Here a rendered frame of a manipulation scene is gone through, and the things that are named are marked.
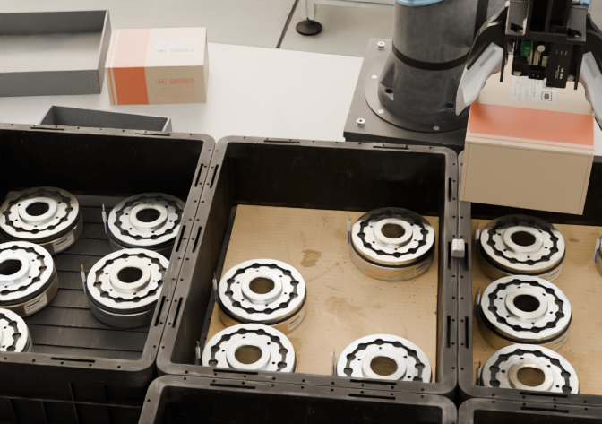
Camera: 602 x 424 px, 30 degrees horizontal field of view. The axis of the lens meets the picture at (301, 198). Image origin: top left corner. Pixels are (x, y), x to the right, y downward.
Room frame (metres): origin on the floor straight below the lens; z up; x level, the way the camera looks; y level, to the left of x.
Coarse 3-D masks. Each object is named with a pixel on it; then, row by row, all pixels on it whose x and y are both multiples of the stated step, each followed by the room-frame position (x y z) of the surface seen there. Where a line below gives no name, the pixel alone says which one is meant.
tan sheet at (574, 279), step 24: (576, 240) 1.05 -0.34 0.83; (576, 264) 1.00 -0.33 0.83; (480, 288) 0.96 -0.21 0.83; (576, 288) 0.96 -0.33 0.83; (600, 288) 0.96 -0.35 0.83; (576, 312) 0.92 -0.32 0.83; (600, 312) 0.92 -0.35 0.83; (480, 336) 0.88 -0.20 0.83; (576, 336) 0.88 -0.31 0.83; (600, 336) 0.88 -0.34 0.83; (480, 360) 0.85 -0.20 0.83; (576, 360) 0.85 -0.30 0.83; (600, 360) 0.84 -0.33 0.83; (600, 384) 0.81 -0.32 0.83
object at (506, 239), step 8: (504, 232) 1.02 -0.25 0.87; (512, 232) 1.02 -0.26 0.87; (520, 232) 1.02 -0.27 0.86; (528, 232) 1.02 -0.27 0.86; (536, 232) 1.02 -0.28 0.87; (504, 240) 1.01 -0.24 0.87; (536, 240) 1.00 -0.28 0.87; (512, 248) 0.99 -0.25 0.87; (520, 248) 0.99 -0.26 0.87; (528, 248) 0.99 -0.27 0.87; (536, 248) 0.99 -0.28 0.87
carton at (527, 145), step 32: (480, 96) 0.93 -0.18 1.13; (512, 96) 0.93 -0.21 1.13; (544, 96) 0.93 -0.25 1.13; (576, 96) 0.93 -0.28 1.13; (480, 128) 0.88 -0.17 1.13; (512, 128) 0.88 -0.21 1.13; (544, 128) 0.88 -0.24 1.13; (576, 128) 0.88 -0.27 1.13; (480, 160) 0.86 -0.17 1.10; (512, 160) 0.85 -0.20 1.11; (544, 160) 0.84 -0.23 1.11; (576, 160) 0.84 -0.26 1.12; (480, 192) 0.86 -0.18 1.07; (512, 192) 0.85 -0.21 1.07; (544, 192) 0.84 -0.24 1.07; (576, 192) 0.84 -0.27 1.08
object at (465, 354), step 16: (464, 208) 0.99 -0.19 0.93; (464, 224) 0.96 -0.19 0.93; (464, 240) 0.94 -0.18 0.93; (464, 256) 0.91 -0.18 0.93; (464, 272) 0.89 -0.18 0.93; (464, 288) 0.86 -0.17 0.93; (464, 304) 0.84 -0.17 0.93; (464, 320) 0.81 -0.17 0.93; (464, 336) 0.79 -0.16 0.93; (464, 352) 0.77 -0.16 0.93; (464, 368) 0.75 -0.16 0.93; (464, 384) 0.73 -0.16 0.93; (464, 400) 0.72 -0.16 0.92; (512, 400) 0.71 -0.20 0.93; (528, 400) 0.71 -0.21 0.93; (544, 400) 0.71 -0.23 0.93; (560, 400) 0.71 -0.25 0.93; (576, 400) 0.70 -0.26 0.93; (592, 400) 0.70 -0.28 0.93
